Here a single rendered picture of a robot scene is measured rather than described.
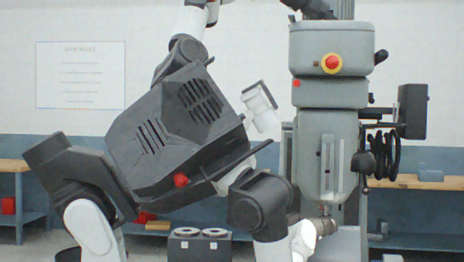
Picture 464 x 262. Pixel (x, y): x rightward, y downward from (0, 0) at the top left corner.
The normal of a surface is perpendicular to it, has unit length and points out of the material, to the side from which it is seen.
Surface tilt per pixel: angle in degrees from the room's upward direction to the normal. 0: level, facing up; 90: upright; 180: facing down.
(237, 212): 103
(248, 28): 90
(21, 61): 90
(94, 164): 90
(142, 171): 74
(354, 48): 90
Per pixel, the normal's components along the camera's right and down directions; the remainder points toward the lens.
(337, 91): -0.15, 0.05
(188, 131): -0.35, -0.22
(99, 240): 0.15, 0.06
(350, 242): -0.13, -0.40
